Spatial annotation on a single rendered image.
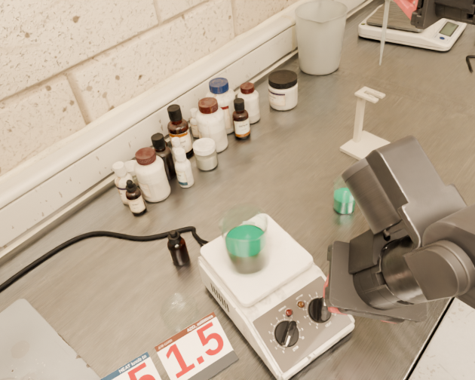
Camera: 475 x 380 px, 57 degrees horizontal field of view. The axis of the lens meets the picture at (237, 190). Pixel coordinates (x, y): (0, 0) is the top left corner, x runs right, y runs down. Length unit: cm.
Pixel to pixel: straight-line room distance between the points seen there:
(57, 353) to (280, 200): 44
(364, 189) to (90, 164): 62
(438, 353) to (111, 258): 51
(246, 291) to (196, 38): 63
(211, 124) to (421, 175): 59
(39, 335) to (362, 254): 49
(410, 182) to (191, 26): 75
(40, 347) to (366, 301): 47
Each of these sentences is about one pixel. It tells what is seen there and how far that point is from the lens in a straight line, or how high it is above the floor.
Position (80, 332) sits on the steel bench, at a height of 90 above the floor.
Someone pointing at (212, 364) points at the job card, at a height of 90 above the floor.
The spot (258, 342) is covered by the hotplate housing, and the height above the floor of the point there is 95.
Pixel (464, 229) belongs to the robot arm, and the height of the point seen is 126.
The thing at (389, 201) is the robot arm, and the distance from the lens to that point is 36.
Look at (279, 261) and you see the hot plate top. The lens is 60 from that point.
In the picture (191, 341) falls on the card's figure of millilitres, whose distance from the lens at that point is 62.
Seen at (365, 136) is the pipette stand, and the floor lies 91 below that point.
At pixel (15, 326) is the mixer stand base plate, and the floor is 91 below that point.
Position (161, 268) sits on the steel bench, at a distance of 73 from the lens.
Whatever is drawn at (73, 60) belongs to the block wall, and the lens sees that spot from 85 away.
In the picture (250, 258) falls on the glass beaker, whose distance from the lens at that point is 55.
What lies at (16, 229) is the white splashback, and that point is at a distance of 86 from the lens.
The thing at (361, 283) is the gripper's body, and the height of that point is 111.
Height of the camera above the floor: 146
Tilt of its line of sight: 43 degrees down
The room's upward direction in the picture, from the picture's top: 7 degrees counter-clockwise
